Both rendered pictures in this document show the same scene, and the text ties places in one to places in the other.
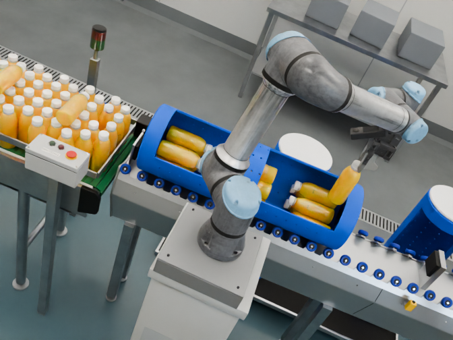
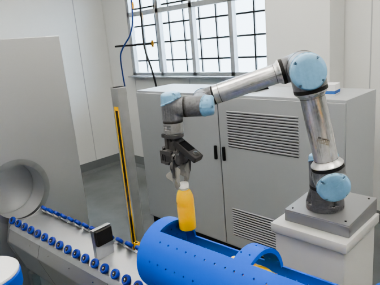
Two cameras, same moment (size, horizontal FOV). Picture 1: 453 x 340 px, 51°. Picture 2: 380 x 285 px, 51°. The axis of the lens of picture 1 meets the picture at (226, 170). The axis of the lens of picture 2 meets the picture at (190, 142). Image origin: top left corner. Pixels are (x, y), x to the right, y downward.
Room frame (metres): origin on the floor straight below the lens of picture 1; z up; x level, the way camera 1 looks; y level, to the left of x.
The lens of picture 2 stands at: (2.48, 0.57, 1.92)
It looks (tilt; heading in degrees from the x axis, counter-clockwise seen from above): 15 degrees down; 223
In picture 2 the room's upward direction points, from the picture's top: 5 degrees counter-clockwise
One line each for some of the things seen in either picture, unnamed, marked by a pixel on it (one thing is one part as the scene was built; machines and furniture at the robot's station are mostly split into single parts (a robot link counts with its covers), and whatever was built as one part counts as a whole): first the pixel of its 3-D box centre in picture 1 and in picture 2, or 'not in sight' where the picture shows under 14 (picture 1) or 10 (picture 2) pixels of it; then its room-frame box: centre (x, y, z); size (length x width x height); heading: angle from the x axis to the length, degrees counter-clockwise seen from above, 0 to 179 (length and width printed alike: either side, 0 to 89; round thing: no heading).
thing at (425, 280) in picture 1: (430, 269); (103, 241); (1.51, -0.95, 1.00); 0.10 x 0.04 x 0.15; 0
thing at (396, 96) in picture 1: (386, 102); (199, 104); (1.39, -0.38, 1.68); 0.11 x 0.11 x 0.08; 34
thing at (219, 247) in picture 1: (224, 231); (324, 194); (1.02, -0.07, 1.25); 0.15 x 0.15 x 0.10
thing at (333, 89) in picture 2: not in sight; (320, 88); (-0.27, -0.66, 1.48); 0.24 x 0.12 x 0.08; 95
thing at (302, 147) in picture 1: (305, 152); not in sight; (1.92, -0.32, 1.03); 0.28 x 0.28 x 0.01
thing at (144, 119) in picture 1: (143, 129); not in sight; (1.71, 0.42, 0.95); 0.10 x 0.07 x 0.10; 0
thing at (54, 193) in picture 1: (48, 251); not in sight; (1.22, 0.59, 0.50); 0.04 x 0.04 x 1.00; 0
